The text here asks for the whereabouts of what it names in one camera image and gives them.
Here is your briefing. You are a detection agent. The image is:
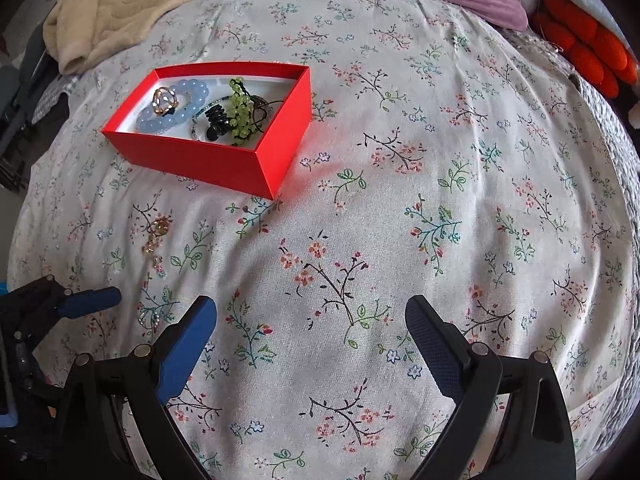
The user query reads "orange plush toy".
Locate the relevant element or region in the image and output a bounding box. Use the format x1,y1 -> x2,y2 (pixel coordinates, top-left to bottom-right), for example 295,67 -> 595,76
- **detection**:
530,0 -> 639,99

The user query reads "gold ring with green stone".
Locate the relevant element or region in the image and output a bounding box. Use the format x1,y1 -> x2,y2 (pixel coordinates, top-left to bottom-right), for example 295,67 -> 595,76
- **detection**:
152,87 -> 180,114

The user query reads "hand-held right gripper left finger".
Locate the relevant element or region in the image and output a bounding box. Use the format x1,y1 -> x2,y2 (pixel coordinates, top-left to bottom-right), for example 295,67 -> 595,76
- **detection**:
62,296 -> 218,480

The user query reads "red cardboard box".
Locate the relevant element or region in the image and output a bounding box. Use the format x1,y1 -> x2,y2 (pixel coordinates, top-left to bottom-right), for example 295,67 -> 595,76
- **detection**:
101,61 -> 312,201

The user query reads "dark furniture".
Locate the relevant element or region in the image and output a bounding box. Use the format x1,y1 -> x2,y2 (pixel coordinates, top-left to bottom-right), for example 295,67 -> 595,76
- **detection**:
0,22 -> 62,192

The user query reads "beige fleece blanket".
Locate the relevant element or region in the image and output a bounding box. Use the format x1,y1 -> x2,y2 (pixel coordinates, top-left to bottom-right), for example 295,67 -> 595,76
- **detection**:
42,0 -> 212,77

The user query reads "black bead bracelet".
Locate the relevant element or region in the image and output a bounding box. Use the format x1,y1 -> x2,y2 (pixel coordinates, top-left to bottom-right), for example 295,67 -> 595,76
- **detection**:
200,104 -> 234,142

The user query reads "floral bedsheet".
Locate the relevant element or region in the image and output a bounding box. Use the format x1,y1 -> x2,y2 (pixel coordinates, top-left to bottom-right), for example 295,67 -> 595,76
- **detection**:
7,0 -> 631,480

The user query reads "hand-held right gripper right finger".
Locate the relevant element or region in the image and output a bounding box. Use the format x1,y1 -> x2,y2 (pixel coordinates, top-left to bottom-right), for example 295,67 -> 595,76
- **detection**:
405,295 -> 576,480

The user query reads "grey checked cloth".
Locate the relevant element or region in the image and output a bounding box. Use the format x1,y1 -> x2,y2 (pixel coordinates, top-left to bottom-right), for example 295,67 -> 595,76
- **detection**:
31,72 -> 82,127

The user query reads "light blue bead bracelet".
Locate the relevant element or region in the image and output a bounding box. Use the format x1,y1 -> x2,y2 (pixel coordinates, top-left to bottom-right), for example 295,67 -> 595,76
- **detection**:
135,77 -> 209,135

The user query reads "lime green bead bracelet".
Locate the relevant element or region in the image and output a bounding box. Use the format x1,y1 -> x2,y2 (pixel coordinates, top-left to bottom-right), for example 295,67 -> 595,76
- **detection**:
227,76 -> 272,147

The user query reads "gold dangling earring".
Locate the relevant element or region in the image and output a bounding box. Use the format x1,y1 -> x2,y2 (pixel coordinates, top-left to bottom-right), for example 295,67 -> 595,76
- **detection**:
141,216 -> 174,257

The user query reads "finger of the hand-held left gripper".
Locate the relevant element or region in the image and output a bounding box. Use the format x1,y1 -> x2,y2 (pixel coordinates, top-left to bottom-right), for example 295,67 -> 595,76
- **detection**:
0,275 -> 68,342
56,286 -> 122,320

